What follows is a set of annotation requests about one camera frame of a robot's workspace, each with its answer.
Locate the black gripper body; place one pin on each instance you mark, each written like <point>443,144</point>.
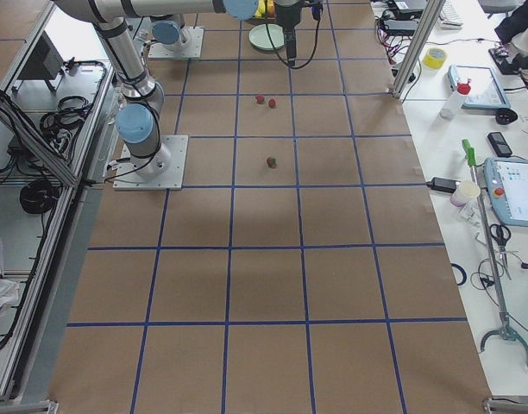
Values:
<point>286,17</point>

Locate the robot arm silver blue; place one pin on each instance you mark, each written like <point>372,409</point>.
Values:
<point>170,31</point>
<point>138,122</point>

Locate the pale green plate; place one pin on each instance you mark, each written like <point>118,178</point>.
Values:
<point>267,37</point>

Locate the yellow banana bunch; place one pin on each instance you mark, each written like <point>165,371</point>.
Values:
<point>265,8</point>

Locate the yellow tape roll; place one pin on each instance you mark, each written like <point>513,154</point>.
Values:
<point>434,57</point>

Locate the white bottle red cap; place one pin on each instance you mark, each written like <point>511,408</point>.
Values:
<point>454,103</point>

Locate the upper teach pendant tablet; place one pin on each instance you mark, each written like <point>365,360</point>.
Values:
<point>486,90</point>

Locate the teach pendant tablet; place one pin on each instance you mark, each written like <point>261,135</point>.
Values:
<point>507,188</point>
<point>486,90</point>

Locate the black power adapter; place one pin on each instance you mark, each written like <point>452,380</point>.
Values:
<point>442,185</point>

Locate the black round holder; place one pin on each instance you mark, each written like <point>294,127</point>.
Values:
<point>505,116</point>

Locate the grey control box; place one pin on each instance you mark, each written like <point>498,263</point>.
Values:
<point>44,64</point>

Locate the white paper cup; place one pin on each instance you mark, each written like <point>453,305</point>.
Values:
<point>465,192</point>

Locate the lower teach pendant tablet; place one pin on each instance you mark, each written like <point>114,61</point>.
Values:
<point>507,188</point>

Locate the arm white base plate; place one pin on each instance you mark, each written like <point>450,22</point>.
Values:
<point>164,171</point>
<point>192,51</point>

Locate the aluminium frame post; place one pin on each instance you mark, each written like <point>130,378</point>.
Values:
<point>428,20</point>

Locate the black handled scissors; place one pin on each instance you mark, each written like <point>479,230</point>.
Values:
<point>501,234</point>

